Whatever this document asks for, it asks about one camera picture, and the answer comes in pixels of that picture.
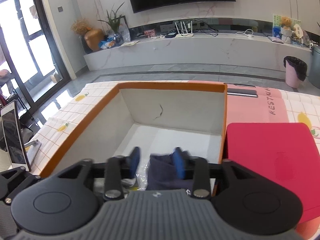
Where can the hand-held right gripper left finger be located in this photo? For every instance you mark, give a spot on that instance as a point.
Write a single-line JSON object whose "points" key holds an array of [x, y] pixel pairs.
{"points": [[135, 160]]}

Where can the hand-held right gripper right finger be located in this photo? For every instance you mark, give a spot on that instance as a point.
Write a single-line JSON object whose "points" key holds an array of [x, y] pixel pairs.
{"points": [[178, 165]]}

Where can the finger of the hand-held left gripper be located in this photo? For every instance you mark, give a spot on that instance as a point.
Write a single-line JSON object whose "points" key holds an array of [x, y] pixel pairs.
{"points": [[22, 183]]}

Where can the navy cloth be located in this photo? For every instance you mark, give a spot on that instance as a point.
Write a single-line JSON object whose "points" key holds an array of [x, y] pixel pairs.
{"points": [[161, 172]]}

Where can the orange storage box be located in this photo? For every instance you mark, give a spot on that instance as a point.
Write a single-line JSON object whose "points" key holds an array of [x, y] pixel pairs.
{"points": [[175, 105]]}

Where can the metal phone stand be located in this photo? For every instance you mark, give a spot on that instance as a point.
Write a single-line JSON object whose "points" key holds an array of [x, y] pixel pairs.
{"points": [[33, 152]]}

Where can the white phone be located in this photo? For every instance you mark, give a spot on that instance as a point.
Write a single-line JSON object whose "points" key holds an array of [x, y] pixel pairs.
{"points": [[11, 135]]}

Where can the red box with clear front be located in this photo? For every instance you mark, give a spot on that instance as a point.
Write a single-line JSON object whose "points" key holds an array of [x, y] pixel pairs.
{"points": [[270, 155]]}

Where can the marble television console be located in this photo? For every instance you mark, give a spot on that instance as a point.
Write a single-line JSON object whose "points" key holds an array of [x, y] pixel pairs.
{"points": [[200, 52]]}

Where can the green white paper leaflet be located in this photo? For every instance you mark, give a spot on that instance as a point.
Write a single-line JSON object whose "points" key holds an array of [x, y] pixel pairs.
{"points": [[130, 43]]}

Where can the blue snack packets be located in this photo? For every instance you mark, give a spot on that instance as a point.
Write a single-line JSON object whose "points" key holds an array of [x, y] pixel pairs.
{"points": [[107, 43]]}

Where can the gold vase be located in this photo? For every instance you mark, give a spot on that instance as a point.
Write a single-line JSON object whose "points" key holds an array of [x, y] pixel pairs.
{"points": [[94, 40]]}

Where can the pink photo card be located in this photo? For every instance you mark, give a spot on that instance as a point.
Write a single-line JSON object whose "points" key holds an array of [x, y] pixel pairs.
{"points": [[150, 33]]}

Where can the white router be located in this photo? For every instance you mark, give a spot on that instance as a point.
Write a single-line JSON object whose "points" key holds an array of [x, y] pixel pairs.
{"points": [[183, 35]]}

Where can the green plant in glass vase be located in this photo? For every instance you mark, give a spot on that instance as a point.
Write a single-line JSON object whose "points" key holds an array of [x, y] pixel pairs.
{"points": [[113, 21]]}

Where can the pink bin with black bag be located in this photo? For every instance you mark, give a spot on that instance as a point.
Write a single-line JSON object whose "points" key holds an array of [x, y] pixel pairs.
{"points": [[292, 76]]}

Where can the dried yellow flowers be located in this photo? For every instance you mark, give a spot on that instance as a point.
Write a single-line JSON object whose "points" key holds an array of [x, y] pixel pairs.
{"points": [[80, 25]]}

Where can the black framed glass door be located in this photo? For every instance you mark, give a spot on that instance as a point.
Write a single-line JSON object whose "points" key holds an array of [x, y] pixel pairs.
{"points": [[40, 30]]}

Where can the green blue picture card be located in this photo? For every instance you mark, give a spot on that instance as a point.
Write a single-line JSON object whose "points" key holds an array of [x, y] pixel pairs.
{"points": [[276, 28]]}

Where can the grey trash can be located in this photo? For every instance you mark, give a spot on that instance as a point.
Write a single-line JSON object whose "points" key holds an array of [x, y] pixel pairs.
{"points": [[315, 67]]}

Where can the brown teddy bear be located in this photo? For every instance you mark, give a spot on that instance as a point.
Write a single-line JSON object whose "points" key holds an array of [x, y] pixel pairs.
{"points": [[286, 22]]}

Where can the round paper fan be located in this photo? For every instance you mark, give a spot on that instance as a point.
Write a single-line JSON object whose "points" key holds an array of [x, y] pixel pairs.
{"points": [[298, 31]]}

